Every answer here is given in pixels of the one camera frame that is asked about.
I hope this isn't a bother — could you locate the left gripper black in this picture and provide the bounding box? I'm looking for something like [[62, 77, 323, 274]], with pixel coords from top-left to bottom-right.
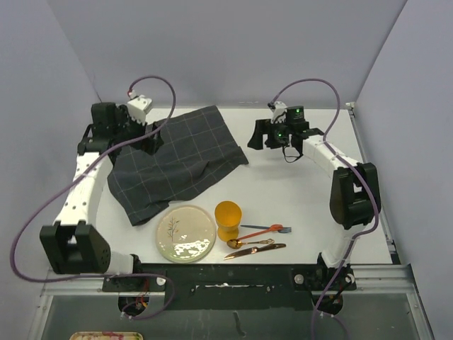
[[113, 107, 164, 155]]

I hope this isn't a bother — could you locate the beige plate with plant motif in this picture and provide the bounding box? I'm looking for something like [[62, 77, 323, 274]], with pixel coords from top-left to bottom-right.
[[155, 205, 217, 264]]

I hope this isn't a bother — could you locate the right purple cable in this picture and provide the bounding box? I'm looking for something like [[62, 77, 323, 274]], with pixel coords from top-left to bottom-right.
[[268, 79, 382, 340]]

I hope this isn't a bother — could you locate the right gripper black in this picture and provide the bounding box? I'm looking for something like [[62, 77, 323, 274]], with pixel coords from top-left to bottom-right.
[[248, 119, 292, 152]]

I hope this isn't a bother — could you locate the orange plastic cup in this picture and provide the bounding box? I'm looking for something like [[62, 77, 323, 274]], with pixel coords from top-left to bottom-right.
[[214, 201, 242, 242]]

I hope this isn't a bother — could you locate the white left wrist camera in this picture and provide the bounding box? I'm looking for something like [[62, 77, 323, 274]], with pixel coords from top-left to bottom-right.
[[126, 96, 153, 125]]

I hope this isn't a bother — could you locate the gold metal spoon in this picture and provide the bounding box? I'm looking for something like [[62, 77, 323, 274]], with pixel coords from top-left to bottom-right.
[[226, 239, 275, 249]]

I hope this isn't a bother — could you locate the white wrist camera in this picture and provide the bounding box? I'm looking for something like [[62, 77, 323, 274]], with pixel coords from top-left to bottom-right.
[[126, 96, 153, 125], [268, 101, 287, 124]]

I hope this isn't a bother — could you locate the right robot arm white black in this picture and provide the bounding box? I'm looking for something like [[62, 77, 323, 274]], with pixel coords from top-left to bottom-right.
[[247, 102, 382, 290]]

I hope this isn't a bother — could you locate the blue plastic fork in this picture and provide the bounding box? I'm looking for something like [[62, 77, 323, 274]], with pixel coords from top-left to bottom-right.
[[241, 225, 292, 234]]

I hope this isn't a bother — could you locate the floral tray edge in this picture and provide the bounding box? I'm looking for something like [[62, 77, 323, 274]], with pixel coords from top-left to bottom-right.
[[69, 331, 144, 340]]

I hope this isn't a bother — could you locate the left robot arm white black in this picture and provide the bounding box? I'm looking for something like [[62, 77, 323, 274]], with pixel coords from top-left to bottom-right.
[[40, 96, 163, 291]]

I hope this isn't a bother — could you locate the dark grey checked cloth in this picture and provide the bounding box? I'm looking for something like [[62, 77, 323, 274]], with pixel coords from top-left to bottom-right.
[[108, 106, 248, 226]]

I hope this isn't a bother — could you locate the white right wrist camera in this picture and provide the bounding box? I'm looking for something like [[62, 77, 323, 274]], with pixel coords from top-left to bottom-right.
[[268, 101, 287, 124]]

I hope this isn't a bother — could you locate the copper metal knife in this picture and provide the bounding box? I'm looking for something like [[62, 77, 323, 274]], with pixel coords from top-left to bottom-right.
[[224, 243, 287, 261]]

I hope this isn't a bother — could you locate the orange plastic fork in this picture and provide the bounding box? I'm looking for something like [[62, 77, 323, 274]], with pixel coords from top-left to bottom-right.
[[238, 225, 283, 241]]

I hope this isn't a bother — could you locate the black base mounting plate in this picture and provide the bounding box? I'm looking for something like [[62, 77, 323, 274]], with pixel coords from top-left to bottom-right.
[[102, 263, 357, 310]]

